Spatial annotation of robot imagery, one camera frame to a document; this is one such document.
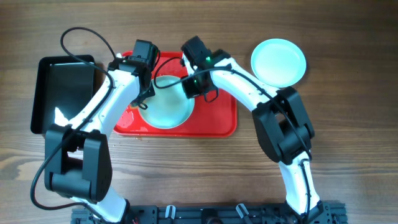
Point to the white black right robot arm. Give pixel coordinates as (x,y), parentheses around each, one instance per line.
(282,125)

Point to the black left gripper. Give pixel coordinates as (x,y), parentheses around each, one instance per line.
(148,93)

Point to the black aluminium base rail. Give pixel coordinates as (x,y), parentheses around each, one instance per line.
(324,212)

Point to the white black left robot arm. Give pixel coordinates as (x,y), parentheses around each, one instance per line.
(77,162)

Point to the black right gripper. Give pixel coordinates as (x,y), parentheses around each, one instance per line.
(190,91)

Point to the red plastic tray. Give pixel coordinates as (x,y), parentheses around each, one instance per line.
(212,117)

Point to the light blue plate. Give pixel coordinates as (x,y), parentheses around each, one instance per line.
(168,108)
(278,62)

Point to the black water basin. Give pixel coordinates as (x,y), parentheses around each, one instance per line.
(63,88)

